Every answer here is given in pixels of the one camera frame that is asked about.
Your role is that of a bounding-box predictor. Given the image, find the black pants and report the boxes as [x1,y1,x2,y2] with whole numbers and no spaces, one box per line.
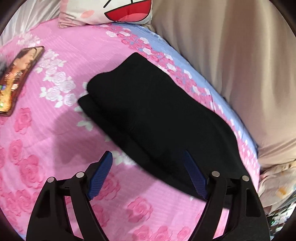
[78,53,247,196]

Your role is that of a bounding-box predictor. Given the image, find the silver satin curtain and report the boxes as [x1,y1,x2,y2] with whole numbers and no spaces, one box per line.
[1,1,60,46]

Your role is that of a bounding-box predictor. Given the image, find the phone with picture case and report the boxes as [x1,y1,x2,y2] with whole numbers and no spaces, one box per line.
[0,46,45,116]

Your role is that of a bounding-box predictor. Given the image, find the pink rose bed sheet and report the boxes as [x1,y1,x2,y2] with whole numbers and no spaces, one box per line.
[1,20,260,240]

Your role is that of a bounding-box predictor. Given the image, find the cartoon face pillow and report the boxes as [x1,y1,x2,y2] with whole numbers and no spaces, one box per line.
[58,0,152,28]

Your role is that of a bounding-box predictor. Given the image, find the floral grey blanket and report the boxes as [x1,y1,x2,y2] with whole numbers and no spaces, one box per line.
[258,161,295,237]

